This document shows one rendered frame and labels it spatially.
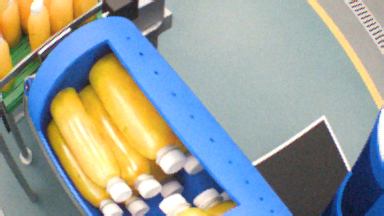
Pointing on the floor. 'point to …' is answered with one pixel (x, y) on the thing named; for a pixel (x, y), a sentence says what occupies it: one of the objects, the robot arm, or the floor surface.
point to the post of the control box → (15, 169)
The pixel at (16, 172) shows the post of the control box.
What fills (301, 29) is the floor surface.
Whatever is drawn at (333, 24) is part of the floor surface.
